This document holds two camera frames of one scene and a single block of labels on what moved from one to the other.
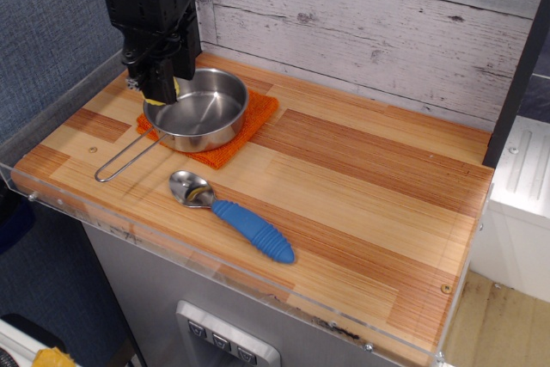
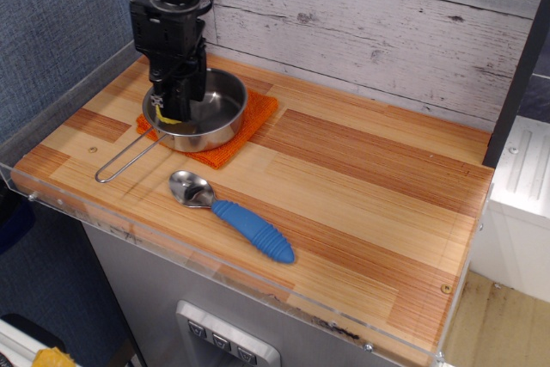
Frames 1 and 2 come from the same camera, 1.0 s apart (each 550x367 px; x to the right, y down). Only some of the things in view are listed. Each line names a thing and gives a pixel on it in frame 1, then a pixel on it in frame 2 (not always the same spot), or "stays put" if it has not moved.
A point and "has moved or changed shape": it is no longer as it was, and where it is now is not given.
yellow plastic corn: x=158 y=103 has moved or changed shape
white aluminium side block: x=521 y=179 stays put
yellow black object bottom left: x=51 y=357 stays put
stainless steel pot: x=205 y=118 stays put
